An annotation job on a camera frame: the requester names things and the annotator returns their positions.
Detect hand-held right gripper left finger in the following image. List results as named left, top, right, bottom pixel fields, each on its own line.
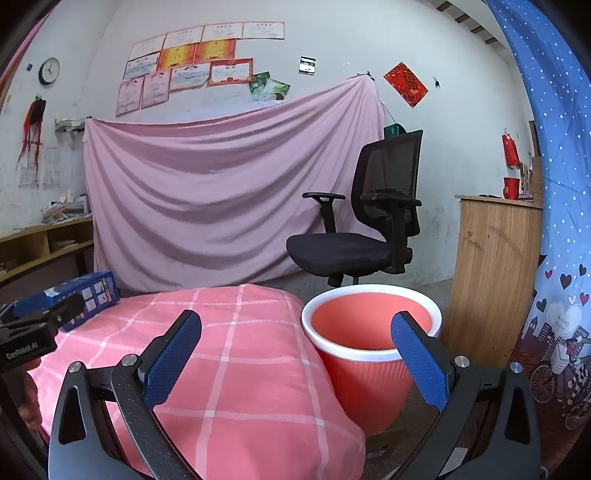
left=47, top=309, right=203, bottom=480

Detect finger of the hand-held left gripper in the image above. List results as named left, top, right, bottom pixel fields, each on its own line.
left=0, top=302, right=28, bottom=329
left=28, top=293, right=86, bottom=330

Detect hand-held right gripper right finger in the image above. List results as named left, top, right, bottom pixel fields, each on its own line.
left=390, top=310, right=542, bottom=480

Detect pink white-rimmed plastic bin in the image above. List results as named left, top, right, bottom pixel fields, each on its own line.
left=301, top=285, right=443, bottom=435

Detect person's left hand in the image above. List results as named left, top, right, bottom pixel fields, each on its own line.
left=18, top=357, right=45, bottom=433

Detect blue cardboard box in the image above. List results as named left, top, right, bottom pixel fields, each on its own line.
left=11, top=271, right=122, bottom=333

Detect wooden shelf unit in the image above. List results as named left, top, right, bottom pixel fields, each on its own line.
left=0, top=216, right=95, bottom=282

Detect pink checked blanket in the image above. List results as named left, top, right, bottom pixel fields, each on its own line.
left=25, top=284, right=368, bottom=480

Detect stack of books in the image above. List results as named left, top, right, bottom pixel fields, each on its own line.
left=42, top=189, right=90, bottom=225

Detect wooden cabinet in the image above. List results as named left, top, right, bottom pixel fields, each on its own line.
left=447, top=194, right=544, bottom=367

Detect black mesh office chair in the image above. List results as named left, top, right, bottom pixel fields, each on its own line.
left=286, top=129, right=424, bottom=288

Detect pink hanging sheet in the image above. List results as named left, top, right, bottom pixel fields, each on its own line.
left=83, top=74, right=386, bottom=292

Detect brown cardboard sheet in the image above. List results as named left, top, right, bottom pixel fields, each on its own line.
left=531, top=157, right=546, bottom=204

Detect red hanging ornament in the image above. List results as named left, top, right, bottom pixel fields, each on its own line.
left=502, top=131, right=520, bottom=168

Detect pink window curtain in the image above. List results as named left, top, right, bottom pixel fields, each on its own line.
left=0, top=9, right=51, bottom=93

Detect wall calendar sheets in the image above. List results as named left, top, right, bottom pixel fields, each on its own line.
left=18, top=148, right=61, bottom=190

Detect metal wire wall rack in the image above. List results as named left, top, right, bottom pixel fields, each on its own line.
left=54, top=117, right=93, bottom=134

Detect red tassel wall hanging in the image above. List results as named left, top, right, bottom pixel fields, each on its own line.
left=17, top=96, right=47, bottom=171

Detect round wall clock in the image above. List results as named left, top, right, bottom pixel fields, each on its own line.
left=38, top=57, right=61, bottom=86

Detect dark brown wooden frame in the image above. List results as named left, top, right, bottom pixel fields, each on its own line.
left=529, top=120, right=541, bottom=185

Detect red paper wall decoration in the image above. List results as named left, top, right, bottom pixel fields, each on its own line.
left=383, top=61, right=429, bottom=109

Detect group of wall certificates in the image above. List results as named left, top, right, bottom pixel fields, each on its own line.
left=115, top=21, right=286, bottom=117

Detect green wall photos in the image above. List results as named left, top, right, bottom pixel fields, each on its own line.
left=248, top=71, right=291, bottom=102

